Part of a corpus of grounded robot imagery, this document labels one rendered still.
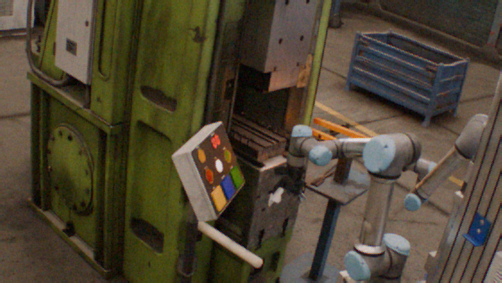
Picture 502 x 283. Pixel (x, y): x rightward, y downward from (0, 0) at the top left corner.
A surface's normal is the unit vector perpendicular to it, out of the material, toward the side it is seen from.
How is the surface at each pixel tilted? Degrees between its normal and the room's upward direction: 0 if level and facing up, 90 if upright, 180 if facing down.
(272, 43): 90
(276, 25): 90
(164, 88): 89
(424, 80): 89
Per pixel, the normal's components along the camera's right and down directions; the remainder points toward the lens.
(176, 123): -0.67, 0.21
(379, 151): -0.82, -0.02
